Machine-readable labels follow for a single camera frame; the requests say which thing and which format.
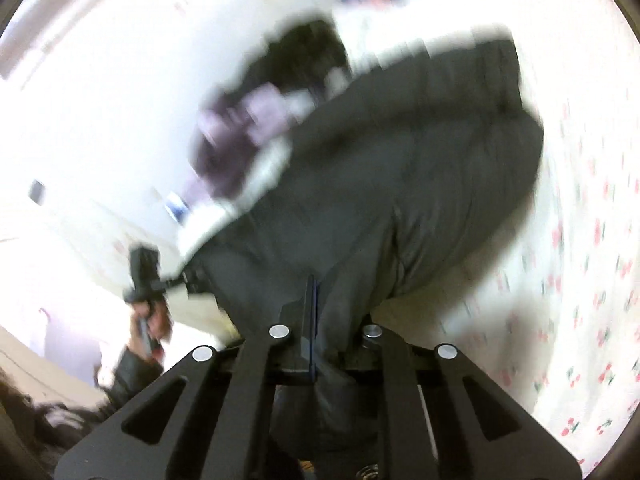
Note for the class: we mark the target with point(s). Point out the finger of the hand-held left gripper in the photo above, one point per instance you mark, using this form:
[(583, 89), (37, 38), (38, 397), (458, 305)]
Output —
[(197, 280)]

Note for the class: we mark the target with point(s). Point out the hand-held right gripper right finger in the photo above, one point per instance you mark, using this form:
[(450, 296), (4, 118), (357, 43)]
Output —
[(400, 410)]

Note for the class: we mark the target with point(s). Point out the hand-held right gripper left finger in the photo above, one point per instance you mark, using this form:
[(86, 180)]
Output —
[(312, 330)]

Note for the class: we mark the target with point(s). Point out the large black puffer jacket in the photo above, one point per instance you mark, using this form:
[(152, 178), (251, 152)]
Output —
[(400, 160)]

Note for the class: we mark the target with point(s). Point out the person's left forearm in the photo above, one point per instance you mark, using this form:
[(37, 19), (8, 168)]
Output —
[(132, 375)]

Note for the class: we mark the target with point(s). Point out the person's left hand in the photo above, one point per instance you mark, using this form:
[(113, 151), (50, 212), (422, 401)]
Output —
[(157, 325)]

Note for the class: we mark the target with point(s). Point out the blue and white object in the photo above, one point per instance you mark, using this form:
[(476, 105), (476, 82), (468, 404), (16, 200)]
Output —
[(176, 205)]

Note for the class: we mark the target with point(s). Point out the purple patchwork garment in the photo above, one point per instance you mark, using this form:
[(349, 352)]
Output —
[(235, 125)]

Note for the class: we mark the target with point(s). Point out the person's dark clothing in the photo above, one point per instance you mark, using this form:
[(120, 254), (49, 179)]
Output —
[(45, 430)]

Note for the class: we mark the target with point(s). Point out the crumpled black jacket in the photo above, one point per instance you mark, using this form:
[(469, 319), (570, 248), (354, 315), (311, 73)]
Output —
[(300, 50)]

